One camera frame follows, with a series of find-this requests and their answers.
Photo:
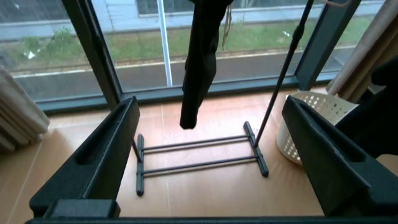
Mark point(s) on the black t-shirt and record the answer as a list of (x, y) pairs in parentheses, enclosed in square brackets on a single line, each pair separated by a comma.
[(379, 124)]

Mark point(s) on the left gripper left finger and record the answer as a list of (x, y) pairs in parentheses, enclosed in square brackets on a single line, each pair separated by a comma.
[(102, 174)]

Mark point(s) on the black garment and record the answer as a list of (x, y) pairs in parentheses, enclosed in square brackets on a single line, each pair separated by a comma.
[(199, 62)]

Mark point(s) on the window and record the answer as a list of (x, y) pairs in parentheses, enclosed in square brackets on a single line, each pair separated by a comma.
[(93, 46)]

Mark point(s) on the black clothes rack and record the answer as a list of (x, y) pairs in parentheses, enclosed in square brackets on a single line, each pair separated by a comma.
[(262, 166)]

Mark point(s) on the beige curtain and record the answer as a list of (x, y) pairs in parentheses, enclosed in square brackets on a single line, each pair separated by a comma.
[(18, 118), (373, 46)]

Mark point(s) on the white laundry basket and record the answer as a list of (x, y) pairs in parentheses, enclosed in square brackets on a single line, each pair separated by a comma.
[(323, 105)]

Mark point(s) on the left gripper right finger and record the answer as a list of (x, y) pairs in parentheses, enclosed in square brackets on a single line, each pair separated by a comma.
[(335, 186)]

